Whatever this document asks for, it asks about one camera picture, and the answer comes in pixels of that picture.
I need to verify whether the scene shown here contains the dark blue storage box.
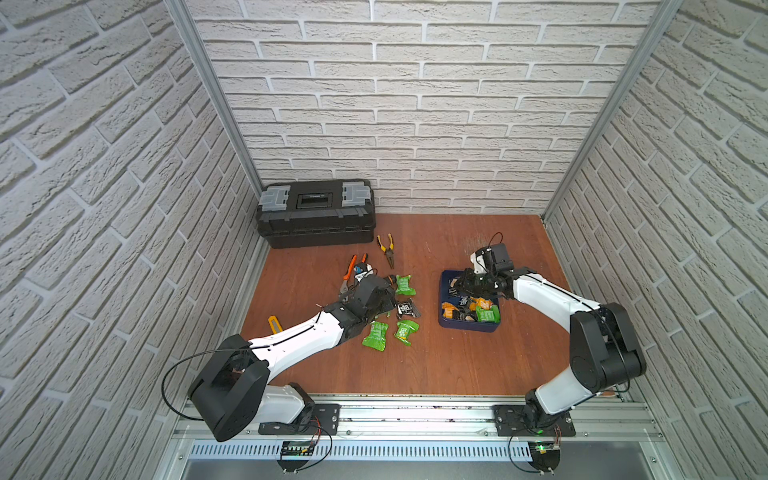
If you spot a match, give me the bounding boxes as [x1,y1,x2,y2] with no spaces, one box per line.
[438,270,501,333]

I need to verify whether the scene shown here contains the orange handled pliers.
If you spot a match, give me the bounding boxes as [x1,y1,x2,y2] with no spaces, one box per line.
[343,253,368,282]

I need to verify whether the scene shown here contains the left controller board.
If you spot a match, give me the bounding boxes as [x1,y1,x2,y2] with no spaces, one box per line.
[278,440,316,473]

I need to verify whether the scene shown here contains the yellow black utility knife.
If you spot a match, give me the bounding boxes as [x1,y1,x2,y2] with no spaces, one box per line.
[268,315,283,335]

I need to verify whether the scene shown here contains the black plastic toolbox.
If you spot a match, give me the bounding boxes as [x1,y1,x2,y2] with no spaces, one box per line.
[256,179,376,249]

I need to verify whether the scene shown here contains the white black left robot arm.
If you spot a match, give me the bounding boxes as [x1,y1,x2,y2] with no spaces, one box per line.
[187,274,396,442]

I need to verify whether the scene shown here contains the green packet in box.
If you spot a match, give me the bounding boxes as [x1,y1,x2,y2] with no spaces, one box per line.
[475,304,501,324]

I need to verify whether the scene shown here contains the right controller board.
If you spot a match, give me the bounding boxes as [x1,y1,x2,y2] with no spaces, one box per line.
[528,442,561,474]

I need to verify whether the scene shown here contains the yellow handled pliers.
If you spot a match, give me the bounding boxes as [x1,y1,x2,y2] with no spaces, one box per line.
[377,234,395,269]

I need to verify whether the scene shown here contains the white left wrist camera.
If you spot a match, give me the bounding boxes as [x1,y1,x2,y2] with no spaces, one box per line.
[352,262,373,282]

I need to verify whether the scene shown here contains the aluminium rail frame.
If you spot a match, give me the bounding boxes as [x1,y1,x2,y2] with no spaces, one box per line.
[149,394,683,479]

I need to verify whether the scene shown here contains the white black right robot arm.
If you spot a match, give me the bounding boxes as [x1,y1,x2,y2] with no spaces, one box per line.
[456,243,647,430]

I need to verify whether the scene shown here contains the black silver cookie packet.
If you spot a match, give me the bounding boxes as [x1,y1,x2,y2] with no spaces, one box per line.
[396,299,421,320]

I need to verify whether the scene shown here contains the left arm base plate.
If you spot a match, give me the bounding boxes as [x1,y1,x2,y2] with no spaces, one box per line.
[258,403,341,436]

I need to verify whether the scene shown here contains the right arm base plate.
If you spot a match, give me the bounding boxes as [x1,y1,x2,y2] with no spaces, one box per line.
[492,404,576,437]

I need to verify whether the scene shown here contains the green cookie packet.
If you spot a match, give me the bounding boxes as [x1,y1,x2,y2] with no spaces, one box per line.
[362,321,389,352]
[395,275,417,296]
[394,320,420,346]

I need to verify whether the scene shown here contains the controller board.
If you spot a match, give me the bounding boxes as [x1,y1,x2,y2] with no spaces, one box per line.
[528,442,561,474]
[278,440,316,473]

